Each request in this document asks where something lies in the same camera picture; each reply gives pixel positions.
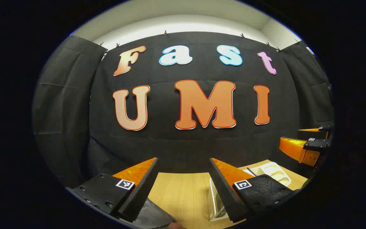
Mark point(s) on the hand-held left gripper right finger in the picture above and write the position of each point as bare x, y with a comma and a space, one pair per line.
226, 194

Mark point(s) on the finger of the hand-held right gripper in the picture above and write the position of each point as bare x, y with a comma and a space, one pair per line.
292, 147
324, 128

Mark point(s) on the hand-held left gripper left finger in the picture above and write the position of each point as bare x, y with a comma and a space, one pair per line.
141, 194

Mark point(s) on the grey schoolbag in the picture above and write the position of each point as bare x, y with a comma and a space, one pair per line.
152, 214

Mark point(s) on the white bookshelf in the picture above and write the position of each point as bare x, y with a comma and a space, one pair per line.
275, 173

